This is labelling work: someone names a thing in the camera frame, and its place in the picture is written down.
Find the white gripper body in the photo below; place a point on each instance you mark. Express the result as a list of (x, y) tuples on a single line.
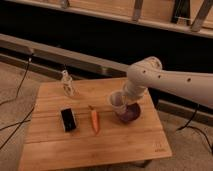
[(132, 93)]

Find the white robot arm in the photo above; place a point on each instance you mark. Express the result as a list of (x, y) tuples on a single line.
[(148, 73)]

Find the dark purple ceramic bowl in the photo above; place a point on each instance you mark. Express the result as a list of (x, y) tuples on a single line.
[(132, 112)]

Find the orange carrot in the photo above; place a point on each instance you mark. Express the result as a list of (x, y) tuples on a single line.
[(95, 120)]

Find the clear glass bottle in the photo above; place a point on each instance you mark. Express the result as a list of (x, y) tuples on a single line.
[(67, 82)]

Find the wooden table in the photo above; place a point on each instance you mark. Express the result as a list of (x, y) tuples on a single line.
[(49, 147)]

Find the black rectangular box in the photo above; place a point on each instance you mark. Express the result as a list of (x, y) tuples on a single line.
[(68, 120)]

